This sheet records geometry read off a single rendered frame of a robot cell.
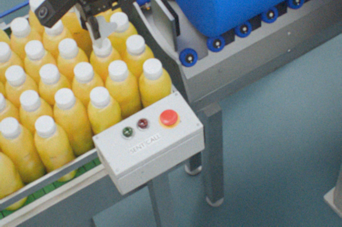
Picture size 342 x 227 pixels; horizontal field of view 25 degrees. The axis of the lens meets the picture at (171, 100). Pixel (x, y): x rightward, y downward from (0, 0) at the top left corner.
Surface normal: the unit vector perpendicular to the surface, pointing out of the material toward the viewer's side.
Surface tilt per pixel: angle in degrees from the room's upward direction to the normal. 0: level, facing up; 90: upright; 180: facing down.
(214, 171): 90
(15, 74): 0
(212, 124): 90
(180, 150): 90
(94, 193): 90
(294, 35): 70
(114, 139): 0
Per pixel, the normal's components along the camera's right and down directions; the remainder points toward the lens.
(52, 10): -0.50, -0.19
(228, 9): 0.49, 0.61
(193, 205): -0.07, -0.51
